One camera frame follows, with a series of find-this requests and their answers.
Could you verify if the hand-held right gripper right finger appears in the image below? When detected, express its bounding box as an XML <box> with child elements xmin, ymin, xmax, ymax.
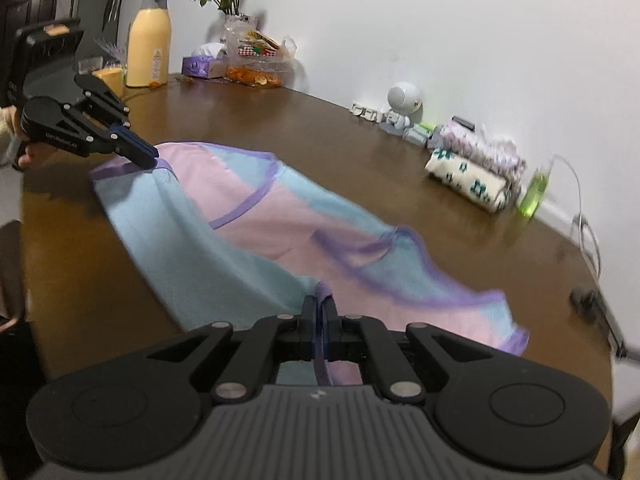
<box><xmin>320</xmin><ymin>297</ymin><xmax>496</xmax><ymax>405</ymax></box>

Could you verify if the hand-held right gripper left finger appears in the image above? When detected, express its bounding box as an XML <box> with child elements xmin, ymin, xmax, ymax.
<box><xmin>147</xmin><ymin>296</ymin><xmax>318</xmax><ymax>404</ymax></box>

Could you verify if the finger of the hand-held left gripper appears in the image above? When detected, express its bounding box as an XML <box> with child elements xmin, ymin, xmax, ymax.
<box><xmin>65</xmin><ymin>104</ymin><xmax>160</xmax><ymax>170</ymax></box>
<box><xmin>75</xmin><ymin>74</ymin><xmax>132</xmax><ymax>129</ymax></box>

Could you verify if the pink and blue mesh vest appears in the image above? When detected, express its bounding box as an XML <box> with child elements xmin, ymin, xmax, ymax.
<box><xmin>90</xmin><ymin>141</ymin><xmax>531</xmax><ymax>386</ymax></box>

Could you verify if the person's left hand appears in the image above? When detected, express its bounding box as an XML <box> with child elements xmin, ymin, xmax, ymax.
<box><xmin>0</xmin><ymin>105</ymin><xmax>52</xmax><ymax>171</ymax></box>

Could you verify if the dark wooden door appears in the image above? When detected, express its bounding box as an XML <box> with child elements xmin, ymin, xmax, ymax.
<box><xmin>0</xmin><ymin>0</ymin><xmax>63</xmax><ymax>61</ymax></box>

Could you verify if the yellow lotion bottle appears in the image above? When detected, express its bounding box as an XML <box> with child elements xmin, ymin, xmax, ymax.
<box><xmin>125</xmin><ymin>0</ymin><xmax>172</xmax><ymax>89</ymax></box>

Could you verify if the purple tissue box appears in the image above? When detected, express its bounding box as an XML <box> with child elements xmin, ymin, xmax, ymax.
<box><xmin>181</xmin><ymin>42</ymin><xmax>229</xmax><ymax>80</ymax></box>

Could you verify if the clear plastic snack bag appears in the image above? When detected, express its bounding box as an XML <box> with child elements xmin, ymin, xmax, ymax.
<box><xmin>225</xmin><ymin>27</ymin><xmax>301</xmax><ymax>90</ymax></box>

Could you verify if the clear glass vase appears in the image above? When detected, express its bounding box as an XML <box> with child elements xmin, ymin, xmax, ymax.
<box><xmin>222</xmin><ymin>12</ymin><xmax>259</xmax><ymax>56</ymax></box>

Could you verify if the cream green-flower folded cloth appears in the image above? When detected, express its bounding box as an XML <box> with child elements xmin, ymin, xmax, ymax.
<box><xmin>425</xmin><ymin>147</ymin><xmax>516</xmax><ymax>215</ymax></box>

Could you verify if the small green packet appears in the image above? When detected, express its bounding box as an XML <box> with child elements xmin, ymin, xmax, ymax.
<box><xmin>407</xmin><ymin>121</ymin><xmax>437</xmax><ymax>147</ymax></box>

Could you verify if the pink floral folded cloth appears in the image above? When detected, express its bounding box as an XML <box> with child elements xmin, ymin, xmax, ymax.
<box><xmin>440</xmin><ymin>120</ymin><xmax>529</xmax><ymax>187</ymax></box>

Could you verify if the white astronaut figurine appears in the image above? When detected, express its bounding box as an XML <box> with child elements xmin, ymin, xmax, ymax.
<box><xmin>378</xmin><ymin>81</ymin><xmax>425</xmax><ymax>137</ymax></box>

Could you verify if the green spray bottle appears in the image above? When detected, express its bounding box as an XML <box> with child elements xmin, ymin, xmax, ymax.
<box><xmin>517</xmin><ymin>157</ymin><xmax>554</xmax><ymax>219</ymax></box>

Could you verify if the long white power strip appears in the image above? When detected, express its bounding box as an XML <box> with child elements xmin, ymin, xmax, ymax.
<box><xmin>539</xmin><ymin>195</ymin><xmax>584</xmax><ymax>234</ymax></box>

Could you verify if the white charging cable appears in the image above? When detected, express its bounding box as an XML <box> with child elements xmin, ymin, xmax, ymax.
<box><xmin>549</xmin><ymin>155</ymin><xmax>602</xmax><ymax>282</ymax></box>

